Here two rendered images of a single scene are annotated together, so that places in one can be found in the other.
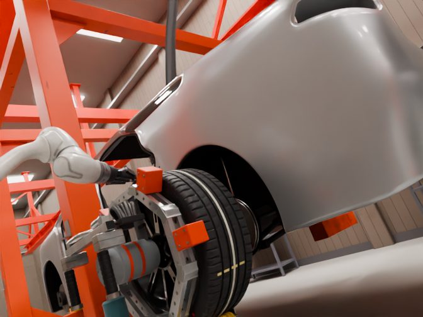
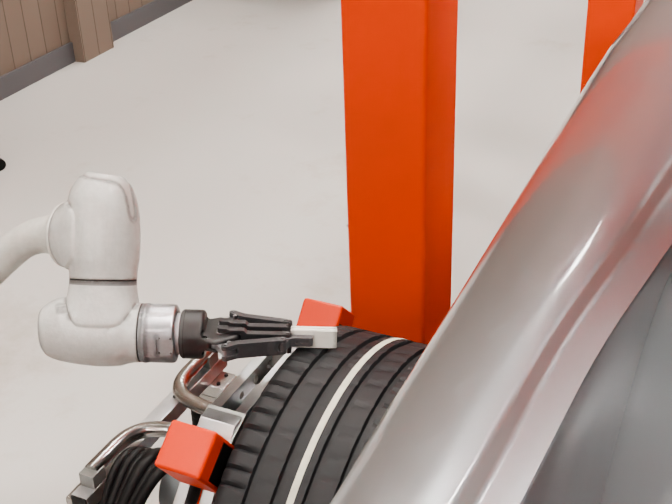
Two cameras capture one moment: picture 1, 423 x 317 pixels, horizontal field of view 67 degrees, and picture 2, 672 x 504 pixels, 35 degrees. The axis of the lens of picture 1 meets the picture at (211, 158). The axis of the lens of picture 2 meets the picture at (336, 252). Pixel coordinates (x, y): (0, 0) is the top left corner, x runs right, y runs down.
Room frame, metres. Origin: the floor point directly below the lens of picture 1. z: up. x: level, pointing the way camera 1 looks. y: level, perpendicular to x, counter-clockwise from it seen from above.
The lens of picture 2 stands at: (1.05, -0.91, 2.10)
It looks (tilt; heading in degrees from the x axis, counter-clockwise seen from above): 30 degrees down; 72
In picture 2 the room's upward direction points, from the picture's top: 2 degrees counter-clockwise
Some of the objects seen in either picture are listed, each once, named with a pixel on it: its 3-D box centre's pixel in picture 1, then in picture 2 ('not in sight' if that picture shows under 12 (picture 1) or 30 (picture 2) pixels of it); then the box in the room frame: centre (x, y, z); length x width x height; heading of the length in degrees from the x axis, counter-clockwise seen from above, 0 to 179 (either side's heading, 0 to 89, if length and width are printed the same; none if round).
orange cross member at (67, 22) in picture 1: (192, 53); not in sight; (2.70, -0.18, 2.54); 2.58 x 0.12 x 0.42; 136
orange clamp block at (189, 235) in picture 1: (190, 235); not in sight; (1.10, 0.16, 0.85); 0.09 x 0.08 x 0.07; 46
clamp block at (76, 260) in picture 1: (74, 260); (210, 386); (1.29, 0.65, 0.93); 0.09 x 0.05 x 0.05; 136
